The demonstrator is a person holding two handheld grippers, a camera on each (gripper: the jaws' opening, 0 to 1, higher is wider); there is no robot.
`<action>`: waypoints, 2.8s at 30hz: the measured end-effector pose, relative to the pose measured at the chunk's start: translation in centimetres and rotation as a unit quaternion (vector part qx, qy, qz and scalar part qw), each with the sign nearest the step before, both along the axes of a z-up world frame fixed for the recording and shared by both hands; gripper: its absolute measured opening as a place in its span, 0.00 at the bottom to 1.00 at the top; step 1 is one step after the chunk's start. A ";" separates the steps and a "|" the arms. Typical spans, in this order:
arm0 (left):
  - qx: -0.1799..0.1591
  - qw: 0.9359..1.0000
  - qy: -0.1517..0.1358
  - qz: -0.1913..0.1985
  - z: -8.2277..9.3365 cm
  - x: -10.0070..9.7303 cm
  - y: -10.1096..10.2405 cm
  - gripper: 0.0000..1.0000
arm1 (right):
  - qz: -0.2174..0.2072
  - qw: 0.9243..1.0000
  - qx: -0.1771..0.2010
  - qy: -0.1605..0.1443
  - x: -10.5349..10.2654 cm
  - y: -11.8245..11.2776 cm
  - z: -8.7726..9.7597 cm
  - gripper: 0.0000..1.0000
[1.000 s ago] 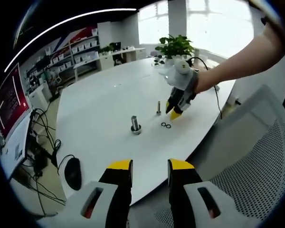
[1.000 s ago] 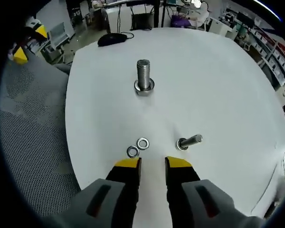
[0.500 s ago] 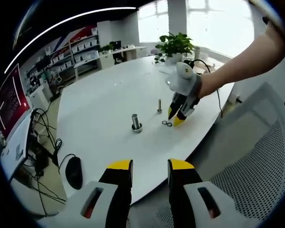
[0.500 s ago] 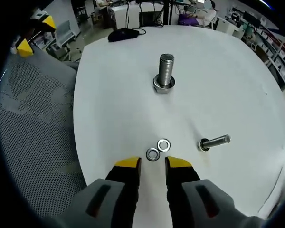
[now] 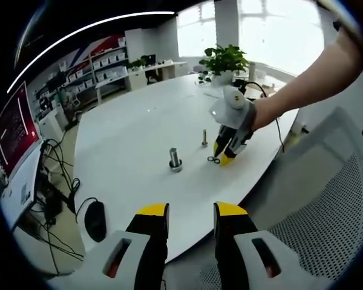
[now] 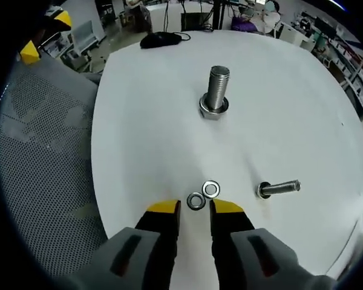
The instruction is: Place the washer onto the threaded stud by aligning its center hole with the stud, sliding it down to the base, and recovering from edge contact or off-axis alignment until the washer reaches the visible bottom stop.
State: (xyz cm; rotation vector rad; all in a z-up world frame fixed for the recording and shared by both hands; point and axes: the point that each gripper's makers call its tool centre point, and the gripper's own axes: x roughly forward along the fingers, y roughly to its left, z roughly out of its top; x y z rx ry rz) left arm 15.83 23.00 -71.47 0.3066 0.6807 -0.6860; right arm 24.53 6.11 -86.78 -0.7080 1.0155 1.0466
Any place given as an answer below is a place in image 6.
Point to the white cabinet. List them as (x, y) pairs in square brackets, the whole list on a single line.
[(296, 34)]

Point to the large threaded stud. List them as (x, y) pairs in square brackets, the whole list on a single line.
[(217, 84)]

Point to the black computer mouse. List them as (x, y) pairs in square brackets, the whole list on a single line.
[(160, 40)]

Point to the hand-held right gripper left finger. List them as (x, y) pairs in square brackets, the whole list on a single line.
[(157, 241)]

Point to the purple bag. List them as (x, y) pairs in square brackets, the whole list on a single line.
[(245, 24)]

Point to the thin threaded stud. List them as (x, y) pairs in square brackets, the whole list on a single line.
[(282, 187)]

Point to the shelving with white bins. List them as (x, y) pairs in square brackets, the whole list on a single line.
[(351, 60)]

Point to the grey mesh office chair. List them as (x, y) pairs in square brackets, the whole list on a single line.
[(48, 151)]

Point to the small silver washer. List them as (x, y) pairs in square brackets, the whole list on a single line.
[(259, 190), (189, 201), (204, 189)]

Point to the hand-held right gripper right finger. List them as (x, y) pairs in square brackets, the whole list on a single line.
[(230, 241)]

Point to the white round chair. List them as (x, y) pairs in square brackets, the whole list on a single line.
[(272, 15)]

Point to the black metal stand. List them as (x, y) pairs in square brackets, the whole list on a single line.
[(219, 15)]

